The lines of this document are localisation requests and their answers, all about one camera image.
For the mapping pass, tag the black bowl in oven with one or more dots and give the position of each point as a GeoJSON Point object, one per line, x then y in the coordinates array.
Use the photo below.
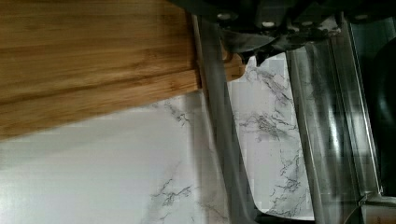
{"type": "Point", "coordinates": [381, 96]}

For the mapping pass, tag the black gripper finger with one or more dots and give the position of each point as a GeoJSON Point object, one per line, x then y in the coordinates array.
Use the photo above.
{"type": "Point", "coordinates": [247, 45]}

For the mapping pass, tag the bamboo cutting board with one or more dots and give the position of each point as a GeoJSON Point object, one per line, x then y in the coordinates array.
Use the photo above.
{"type": "Point", "coordinates": [67, 60]}

